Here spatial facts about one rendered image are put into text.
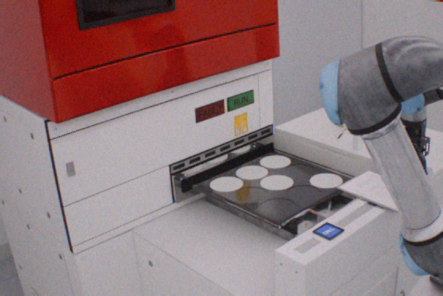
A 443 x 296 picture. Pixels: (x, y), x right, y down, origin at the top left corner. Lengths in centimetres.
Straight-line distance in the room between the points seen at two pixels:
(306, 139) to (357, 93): 90
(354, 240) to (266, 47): 73
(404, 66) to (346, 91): 12
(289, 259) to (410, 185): 33
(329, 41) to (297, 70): 44
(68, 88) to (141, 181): 41
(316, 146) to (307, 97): 264
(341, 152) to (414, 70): 86
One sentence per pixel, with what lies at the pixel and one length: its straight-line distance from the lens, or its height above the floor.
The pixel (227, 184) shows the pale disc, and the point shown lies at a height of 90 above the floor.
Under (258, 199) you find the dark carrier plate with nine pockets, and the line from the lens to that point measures 163.
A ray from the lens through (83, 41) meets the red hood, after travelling 141.
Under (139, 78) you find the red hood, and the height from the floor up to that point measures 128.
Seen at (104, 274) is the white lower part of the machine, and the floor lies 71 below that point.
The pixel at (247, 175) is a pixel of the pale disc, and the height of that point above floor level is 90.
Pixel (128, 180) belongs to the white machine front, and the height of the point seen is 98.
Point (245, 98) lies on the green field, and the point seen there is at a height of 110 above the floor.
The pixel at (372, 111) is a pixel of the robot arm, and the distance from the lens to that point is 102.
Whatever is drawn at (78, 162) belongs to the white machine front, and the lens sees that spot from 153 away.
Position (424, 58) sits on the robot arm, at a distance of 99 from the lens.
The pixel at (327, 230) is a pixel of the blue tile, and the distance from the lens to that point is 135.
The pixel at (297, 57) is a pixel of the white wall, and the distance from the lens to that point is 432.
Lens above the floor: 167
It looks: 22 degrees down
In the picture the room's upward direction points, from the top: 4 degrees counter-clockwise
